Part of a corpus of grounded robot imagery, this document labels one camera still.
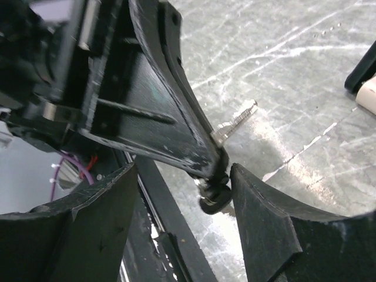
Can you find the black-headed key bunch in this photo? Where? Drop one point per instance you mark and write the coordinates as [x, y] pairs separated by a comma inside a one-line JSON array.
[[214, 191]]

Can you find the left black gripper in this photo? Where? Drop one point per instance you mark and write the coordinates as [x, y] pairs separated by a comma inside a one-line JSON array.
[[97, 77]]

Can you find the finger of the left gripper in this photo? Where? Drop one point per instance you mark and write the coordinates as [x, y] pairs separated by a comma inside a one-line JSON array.
[[170, 21]]

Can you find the beige three-tier shelf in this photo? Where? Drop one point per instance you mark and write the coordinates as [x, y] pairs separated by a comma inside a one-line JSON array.
[[361, 81]]

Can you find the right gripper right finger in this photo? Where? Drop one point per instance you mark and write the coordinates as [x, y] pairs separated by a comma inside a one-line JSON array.
[[283, 239]]

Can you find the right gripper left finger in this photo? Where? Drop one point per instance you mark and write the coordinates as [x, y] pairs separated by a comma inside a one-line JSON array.
[[80, 237]]

